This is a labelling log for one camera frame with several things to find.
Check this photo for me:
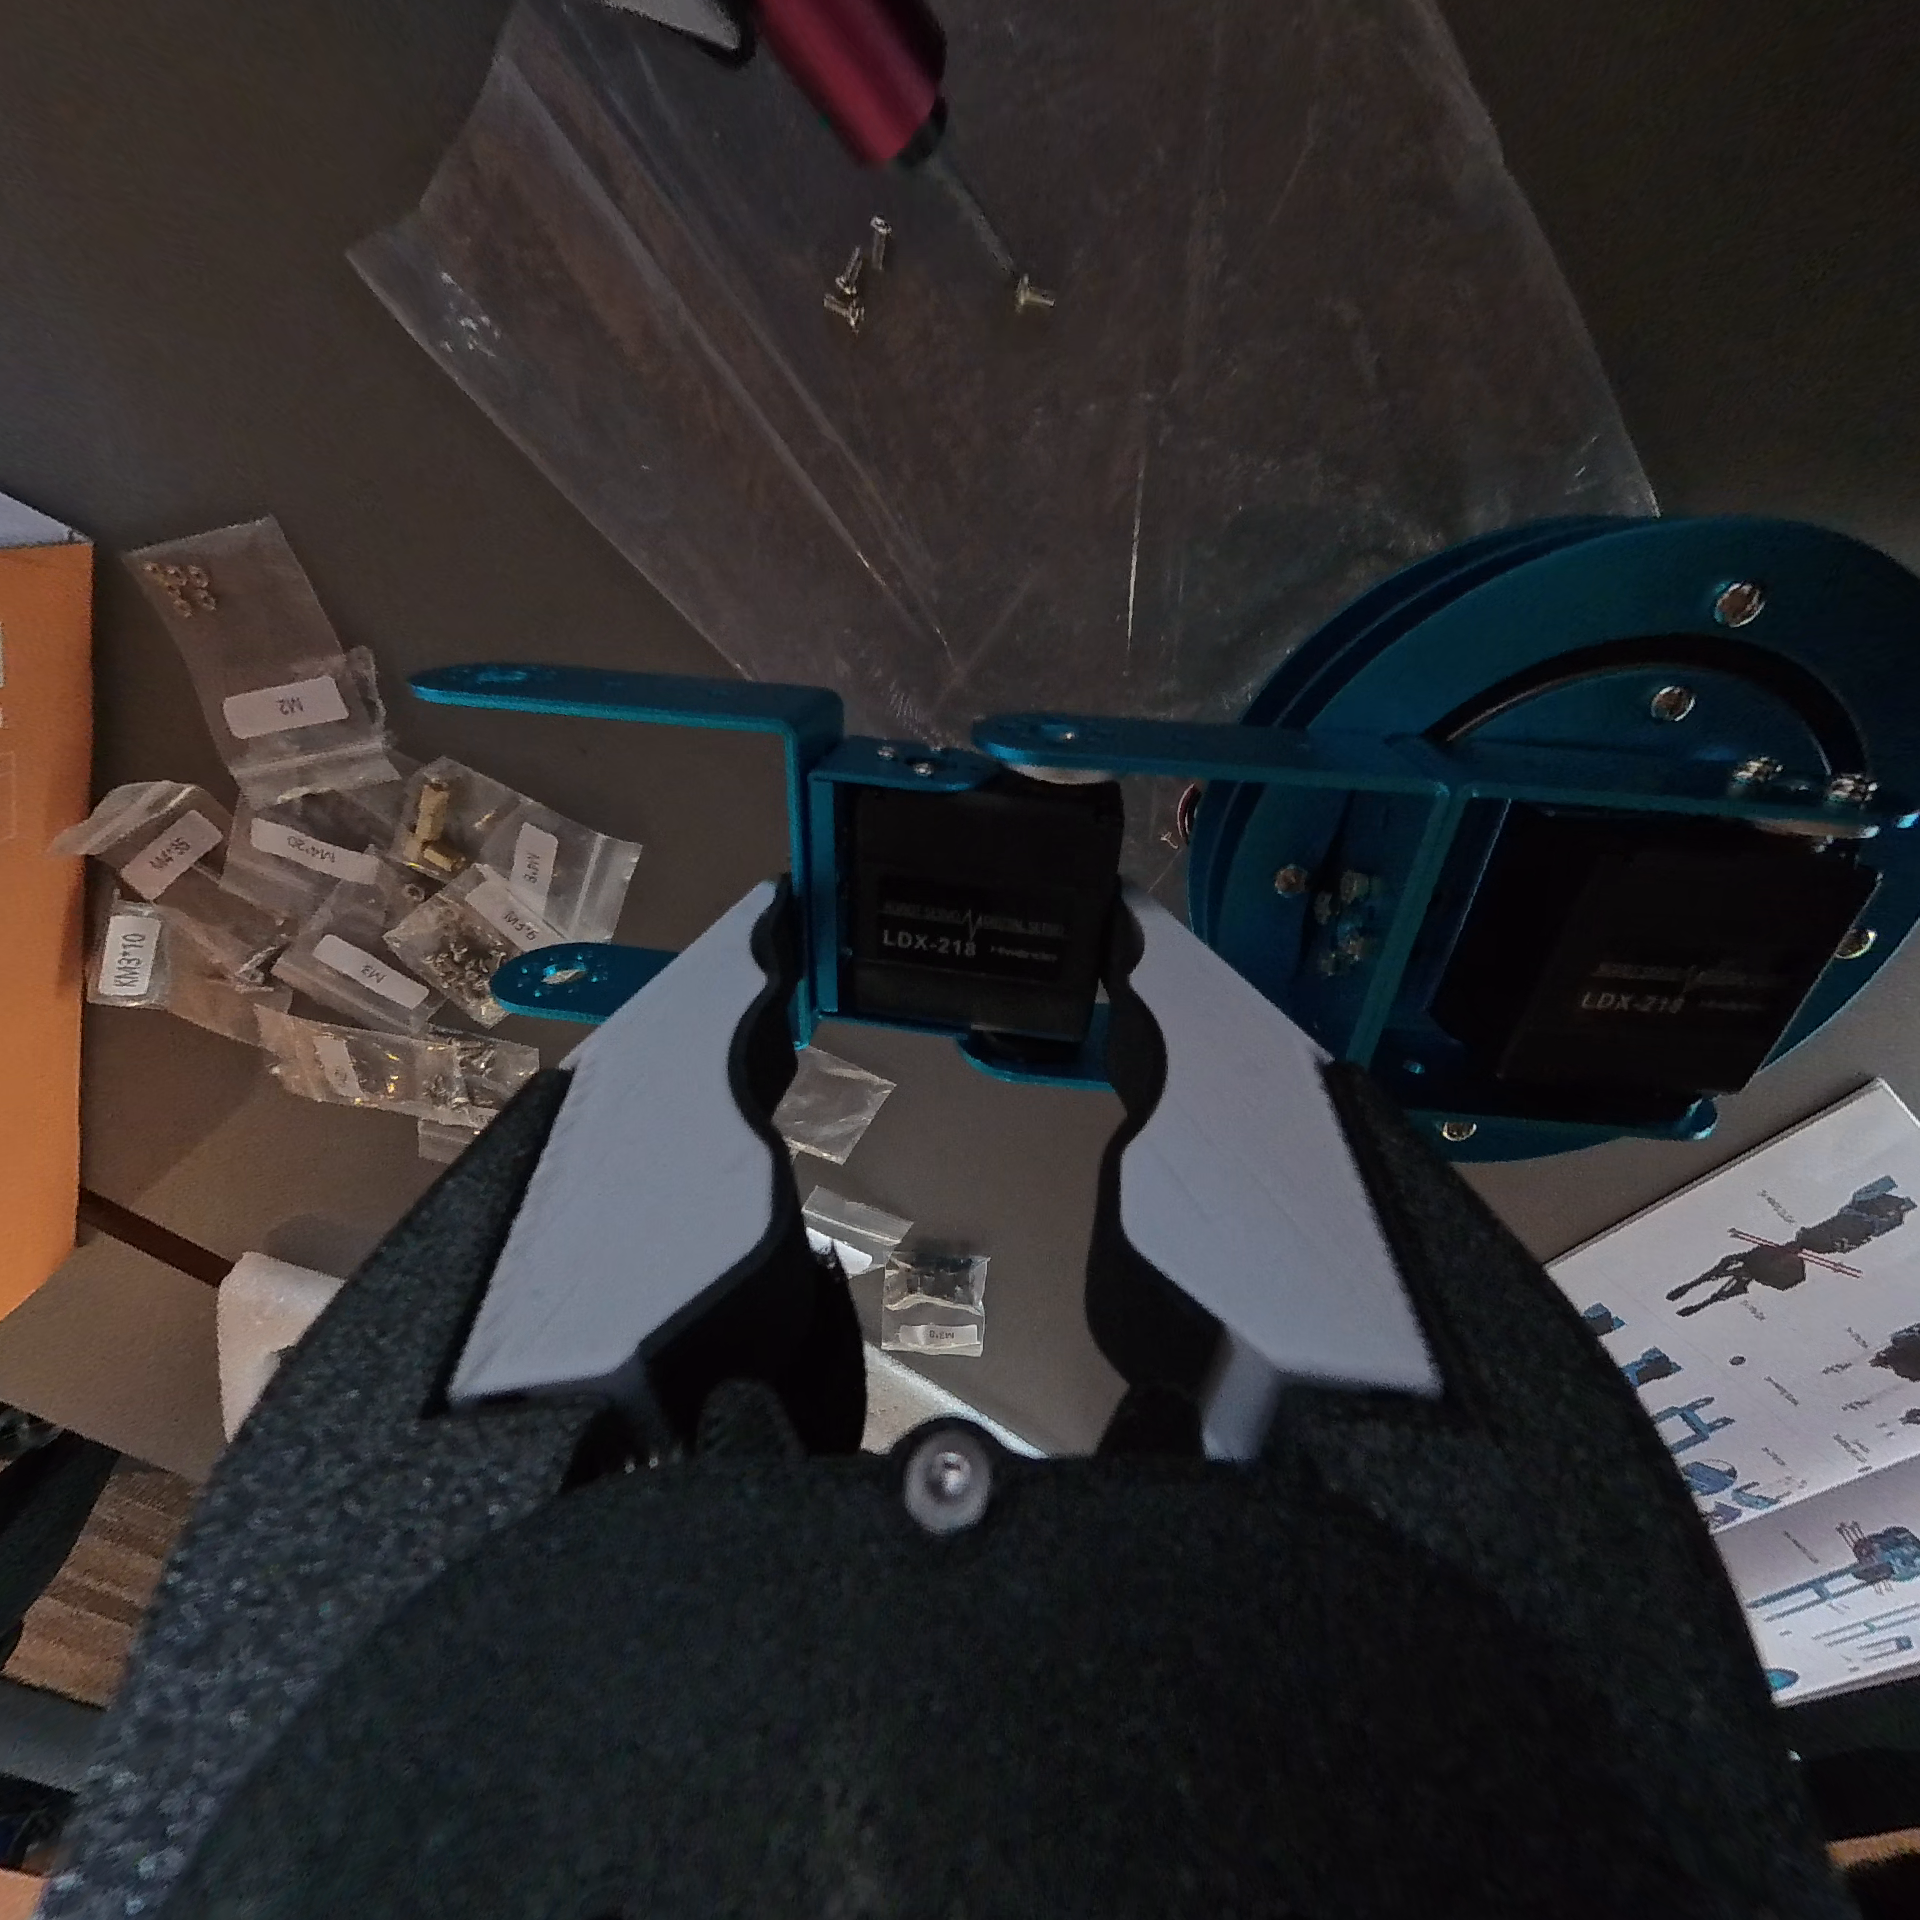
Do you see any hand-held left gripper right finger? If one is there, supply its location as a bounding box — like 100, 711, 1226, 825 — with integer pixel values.
1092, 890, 1445, 1465

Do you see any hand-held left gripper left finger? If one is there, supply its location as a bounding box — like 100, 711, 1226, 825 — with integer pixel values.
449, 879, 801, 1409

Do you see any blue toy robot arm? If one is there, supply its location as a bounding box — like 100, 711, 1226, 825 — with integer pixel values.
408, 514, 1920, 1168

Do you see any red electric screwdriver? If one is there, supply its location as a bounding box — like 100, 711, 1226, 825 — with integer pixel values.
717, 0, 1041, 289

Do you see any grey desk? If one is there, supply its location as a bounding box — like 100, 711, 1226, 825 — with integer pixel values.
0, 0, 1920, 1759

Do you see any pile of small screw bags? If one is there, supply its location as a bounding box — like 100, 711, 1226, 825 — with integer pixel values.
48, 514, 994, 1361

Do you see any printed instruction sheet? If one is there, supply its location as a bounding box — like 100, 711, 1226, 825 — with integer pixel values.
1546, 1078, 1920, 1707

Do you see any white orange cardboard box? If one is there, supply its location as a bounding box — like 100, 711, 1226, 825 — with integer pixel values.
0, 491, 97, 1322

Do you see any clear plastic bag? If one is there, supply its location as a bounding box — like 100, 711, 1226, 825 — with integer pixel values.
345, 0, 1661, 783

